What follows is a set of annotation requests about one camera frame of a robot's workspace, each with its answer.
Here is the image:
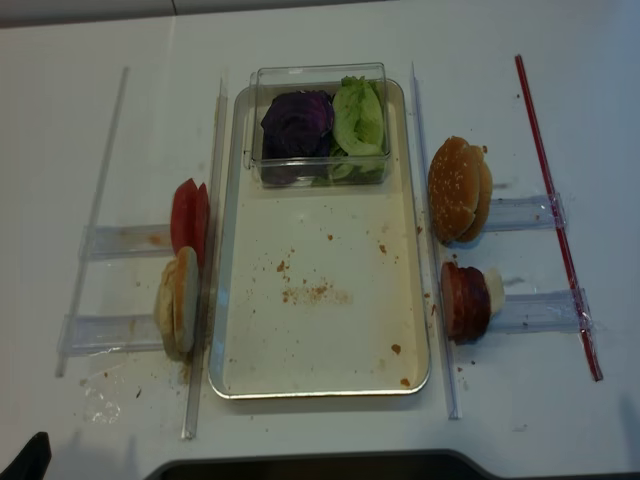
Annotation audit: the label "sesame top bun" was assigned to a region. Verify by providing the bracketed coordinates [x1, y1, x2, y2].
[427, 136, 483, 244]

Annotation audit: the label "clear lower right track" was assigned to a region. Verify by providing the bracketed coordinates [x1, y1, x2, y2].
[488, 289, 593, 334]

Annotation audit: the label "meat patty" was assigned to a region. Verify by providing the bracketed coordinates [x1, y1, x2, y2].
[440, 262, 469, 343]
[462, 267, 491, 342]

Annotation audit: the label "clear track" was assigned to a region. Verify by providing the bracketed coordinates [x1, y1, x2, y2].
[483, 194, 567, 232]
[58, 315, 163, 356]
[488, 289, 593, 334]
[78, 225, 173, 261]

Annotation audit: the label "clear left inner rail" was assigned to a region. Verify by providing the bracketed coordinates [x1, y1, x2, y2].
[181, 67, 229, 441]

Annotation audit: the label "outer left bun half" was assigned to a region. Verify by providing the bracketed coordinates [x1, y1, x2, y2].
[153, 258, 182, 361]

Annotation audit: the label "clear lower left track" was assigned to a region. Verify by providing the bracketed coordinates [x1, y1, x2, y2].
[58, 315, 163, 356]

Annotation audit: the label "green lettuce leaves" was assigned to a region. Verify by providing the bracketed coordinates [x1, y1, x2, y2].
[311, 76, 386, 186]

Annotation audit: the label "bun half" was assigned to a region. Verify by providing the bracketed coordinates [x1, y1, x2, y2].
[173, 246, 199, 354]
[457, 145, 493, 243]
[153, 258, 182, 361]

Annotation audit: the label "clear upper right track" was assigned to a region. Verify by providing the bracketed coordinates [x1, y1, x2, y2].
[483, 194, 567, 232]

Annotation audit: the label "clear upper left track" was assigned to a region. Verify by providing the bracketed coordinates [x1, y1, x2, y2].
[78, 225, 173, 261]

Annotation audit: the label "clear plastic container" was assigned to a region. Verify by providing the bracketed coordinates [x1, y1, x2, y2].
[245, 63, 391, 188]

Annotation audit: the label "front meat patty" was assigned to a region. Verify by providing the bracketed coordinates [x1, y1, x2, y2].
[440, 262, 469, 343]

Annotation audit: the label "right rear bun half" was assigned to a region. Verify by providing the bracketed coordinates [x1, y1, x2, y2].
[457, 145, 493, 243]

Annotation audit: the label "purple cabbage leaf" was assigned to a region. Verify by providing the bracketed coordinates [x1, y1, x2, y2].
[261, 90, 334, 187]

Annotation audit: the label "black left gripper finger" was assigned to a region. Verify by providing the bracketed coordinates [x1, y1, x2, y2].
[0, 432, 52, 480]

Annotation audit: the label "inner left bun half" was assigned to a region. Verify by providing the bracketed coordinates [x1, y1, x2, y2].
[173, 246, 199, 354]

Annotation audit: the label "white cheese slice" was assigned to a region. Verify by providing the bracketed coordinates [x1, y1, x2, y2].
[483, 268, 506, 317]

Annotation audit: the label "red tomato slice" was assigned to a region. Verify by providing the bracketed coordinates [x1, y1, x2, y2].
[193, 183, 210, 269]
[170, 178, 198, 254]

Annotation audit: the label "inner red tomato slice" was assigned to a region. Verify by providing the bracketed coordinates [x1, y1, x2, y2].
[193, 183, 210, 269]

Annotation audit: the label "outer red tomato slice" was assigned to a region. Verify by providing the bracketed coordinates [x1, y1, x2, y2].
[170, 178, 198, 254]

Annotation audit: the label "cream metal tray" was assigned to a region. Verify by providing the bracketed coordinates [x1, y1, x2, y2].
[208, 82, 430, 400]

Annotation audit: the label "red plastic rail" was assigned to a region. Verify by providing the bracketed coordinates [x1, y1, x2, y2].
[514, 54, 604, 382]

